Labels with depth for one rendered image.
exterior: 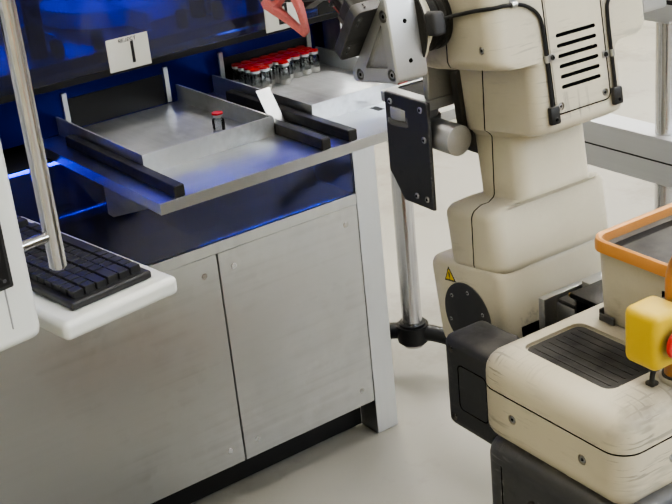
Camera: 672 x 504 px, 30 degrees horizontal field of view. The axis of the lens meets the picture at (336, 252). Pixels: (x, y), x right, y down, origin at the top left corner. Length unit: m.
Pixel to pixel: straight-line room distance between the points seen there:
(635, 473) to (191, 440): 1.37
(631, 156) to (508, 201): 1.44
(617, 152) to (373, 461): 0.99
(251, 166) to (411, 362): 1.29
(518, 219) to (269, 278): 0.96
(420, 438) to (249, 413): 0.44
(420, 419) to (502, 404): 1.44
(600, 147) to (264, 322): 1.05
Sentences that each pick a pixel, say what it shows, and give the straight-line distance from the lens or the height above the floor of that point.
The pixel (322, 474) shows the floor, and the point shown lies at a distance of 2.84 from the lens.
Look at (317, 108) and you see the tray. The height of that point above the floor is 0.91.
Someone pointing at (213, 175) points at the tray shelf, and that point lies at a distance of 2.06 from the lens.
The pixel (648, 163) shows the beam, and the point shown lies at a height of 0.48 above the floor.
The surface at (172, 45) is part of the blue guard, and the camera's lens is 2.39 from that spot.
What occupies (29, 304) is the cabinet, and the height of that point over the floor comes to 0.85.
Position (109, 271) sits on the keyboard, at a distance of 1.88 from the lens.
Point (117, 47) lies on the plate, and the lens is 2.33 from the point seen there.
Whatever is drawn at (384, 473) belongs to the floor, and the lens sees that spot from 2.82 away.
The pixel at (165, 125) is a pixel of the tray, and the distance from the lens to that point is 2.35.
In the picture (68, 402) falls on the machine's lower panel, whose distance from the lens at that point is 2.48.
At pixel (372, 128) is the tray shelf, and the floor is 0.88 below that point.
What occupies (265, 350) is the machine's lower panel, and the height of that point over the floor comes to 0.33.
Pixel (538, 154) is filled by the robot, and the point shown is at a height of 0.97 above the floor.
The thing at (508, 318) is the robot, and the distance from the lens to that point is 1.79.
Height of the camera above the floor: 1.55
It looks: 23 degrees down
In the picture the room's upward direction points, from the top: 6 degrees counter-clockwise
